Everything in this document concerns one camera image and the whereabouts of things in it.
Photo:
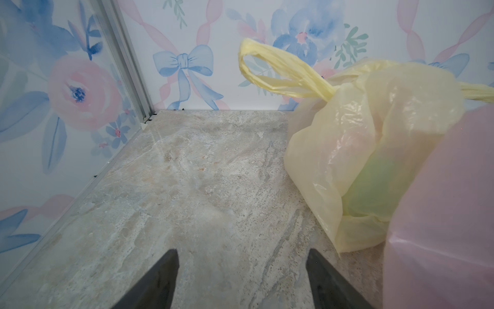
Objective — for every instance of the yellow knotted plastic bag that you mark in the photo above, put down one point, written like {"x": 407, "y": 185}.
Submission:
{"x": 358, "y": 139}

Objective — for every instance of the left aluminium corner post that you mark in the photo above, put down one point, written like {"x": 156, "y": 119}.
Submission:
{"x": 112, "y": 23}

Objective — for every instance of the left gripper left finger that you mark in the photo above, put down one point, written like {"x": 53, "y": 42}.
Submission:
{"x": 156, "y": 288}

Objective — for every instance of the middle pink plastic bag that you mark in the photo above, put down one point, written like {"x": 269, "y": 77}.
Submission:
{"x": 439, "y": 246}

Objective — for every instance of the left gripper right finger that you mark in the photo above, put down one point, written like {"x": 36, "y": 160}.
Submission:
{"x": 329, "y": 288}

